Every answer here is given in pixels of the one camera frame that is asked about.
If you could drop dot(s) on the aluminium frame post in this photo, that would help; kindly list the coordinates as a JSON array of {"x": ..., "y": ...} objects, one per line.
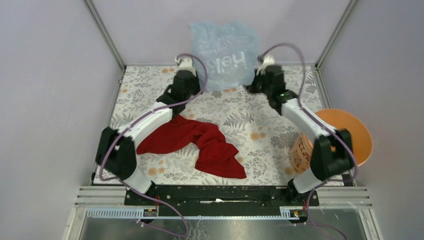
[
  {"x": 339, "y": 26},
  {"x": 90, "y": 5}
]

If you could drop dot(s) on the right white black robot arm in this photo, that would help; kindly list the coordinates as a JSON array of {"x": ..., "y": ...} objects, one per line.
[{"x": 332, "y": 148}]

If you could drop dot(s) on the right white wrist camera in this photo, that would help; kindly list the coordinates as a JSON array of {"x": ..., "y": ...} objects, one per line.
[{"x": 265, "y": 60}]

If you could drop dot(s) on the left aluminium frame post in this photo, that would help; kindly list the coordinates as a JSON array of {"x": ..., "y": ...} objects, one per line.
[{"x": 90, "y": 5}]

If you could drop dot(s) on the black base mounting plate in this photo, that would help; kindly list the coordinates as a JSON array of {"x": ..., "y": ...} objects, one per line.
[{"x": 195, "y": 197}]

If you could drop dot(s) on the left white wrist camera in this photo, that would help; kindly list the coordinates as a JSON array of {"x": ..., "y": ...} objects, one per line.
[{"x": 185, "y": 63}]

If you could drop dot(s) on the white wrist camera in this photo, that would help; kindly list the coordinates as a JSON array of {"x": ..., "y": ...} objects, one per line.
[
  {"x": 185, "y": 63},
  {"x": 265, "y": 60}
]

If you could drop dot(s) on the right aluminium frame post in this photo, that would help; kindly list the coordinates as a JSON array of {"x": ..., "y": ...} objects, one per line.
[{"x": 339, "y": 26}]

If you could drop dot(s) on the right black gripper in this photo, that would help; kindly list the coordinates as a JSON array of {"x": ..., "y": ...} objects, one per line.
[{"x": 250, "y": 88}]

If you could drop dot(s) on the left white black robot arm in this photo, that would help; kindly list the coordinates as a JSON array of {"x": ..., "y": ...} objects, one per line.
[{"x": 116, "y": 151}]

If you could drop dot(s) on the silver slotted cable duct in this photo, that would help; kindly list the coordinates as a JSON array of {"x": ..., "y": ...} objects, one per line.
[{"x": 208, "y": 213}]

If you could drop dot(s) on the floral patterned table mat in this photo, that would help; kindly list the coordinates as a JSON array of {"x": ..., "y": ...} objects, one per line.
[{"x": 268, "y": 145}]

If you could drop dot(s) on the light blue plastic trash bag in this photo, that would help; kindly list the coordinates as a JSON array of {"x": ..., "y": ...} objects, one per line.
[{"x": 228, "y": 51}]

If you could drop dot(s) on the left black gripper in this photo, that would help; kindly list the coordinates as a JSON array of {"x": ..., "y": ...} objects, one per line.
[{"x": 197, "y": 82}]

